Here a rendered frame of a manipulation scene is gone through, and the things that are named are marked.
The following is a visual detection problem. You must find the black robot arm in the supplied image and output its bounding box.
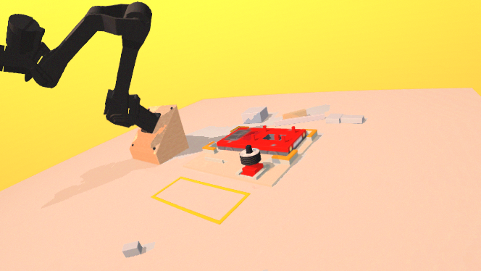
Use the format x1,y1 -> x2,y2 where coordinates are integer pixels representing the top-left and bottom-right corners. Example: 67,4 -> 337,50
3,1 -> 161,133

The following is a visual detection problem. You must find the yellow rectangular outline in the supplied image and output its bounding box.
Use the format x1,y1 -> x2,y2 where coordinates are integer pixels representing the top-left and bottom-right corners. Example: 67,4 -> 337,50
151,177 -> 250,225

